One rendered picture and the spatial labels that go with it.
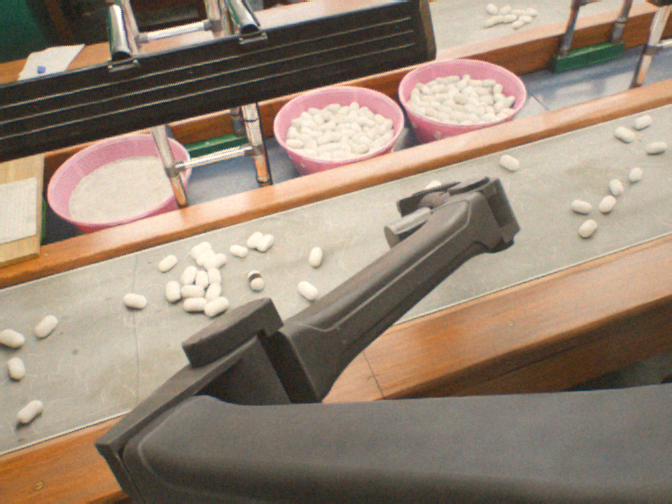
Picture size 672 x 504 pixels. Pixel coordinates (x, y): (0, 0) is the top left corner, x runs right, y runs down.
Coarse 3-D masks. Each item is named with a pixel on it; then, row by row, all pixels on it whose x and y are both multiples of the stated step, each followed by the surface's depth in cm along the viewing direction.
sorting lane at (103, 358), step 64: (384, 192) 100; (512, 192) 98; (576, 192) 97; (640, 192) 96; (128, 256) 92; (256, 256) 91; (512, 256) 87; (576, 256) 87; (0, 320) 85; (64, 320) 84; (128, 320) 83; (192, 320) 82; (0, 384) 77; (64, 384) 76; (128, 384) 75; (0, 448) 70
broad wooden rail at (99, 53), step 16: (320, 0) 154; (336, 0) 153; (352, 0) 152; (368, 0) 152; (384, 0) 151; (432, 0) 154; (256, 16) 149; (272, 16) 148; (288, 16) 148; (304, 16) 147; (320, 16) 147; (208, 32) 144; (224, 32) 143; (96, 48) 141; (160, 48) 139; (0, 64) 138; (16, 64) 138; (80, 64) 136; (0, 80) 133; (16, 80) 132
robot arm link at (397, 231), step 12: (468, 180) 66; (480, 180) 61; (456, 192) 64; (408, 216) 69; (420, 216) 68; (384, 228) 70; (396, 228) 67; (408, 228) 66; (396, 240) 68; (492, 252) 63
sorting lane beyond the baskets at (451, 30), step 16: (448, 0) 155; (464, 0) 154; (480, 0) 153; (496, 0) 153; (512, 0) 152; (528, 0) 151; (544, 0) 151; (560, 0) 150; (608, 0) 149; (640, 0) 147; (432, 16) 148; (448, 16) 148; (464, 16) 147; (480, 16) 147; (544, 16) 144; (560, 16) 144; (448, 32) 141; (464, 32) 141; (480, 32) 140; (496, 32) 140; (512, 32) 139
